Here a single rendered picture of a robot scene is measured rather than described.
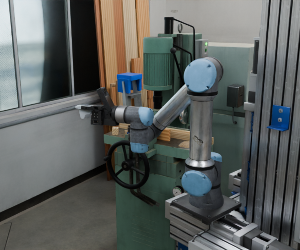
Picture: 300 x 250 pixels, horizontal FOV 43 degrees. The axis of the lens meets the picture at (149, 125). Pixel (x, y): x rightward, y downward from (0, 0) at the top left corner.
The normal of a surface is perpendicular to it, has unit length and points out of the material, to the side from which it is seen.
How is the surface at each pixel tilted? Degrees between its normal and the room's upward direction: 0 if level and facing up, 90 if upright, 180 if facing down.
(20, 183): 90
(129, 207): 90
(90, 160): 90
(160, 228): 90
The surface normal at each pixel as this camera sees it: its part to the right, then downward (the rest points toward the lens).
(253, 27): -0.55, 0.22
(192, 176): -0.39, 0.37
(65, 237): 0.00, -0.97
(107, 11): 0.83, 0.09
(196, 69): -0.38, 0.11
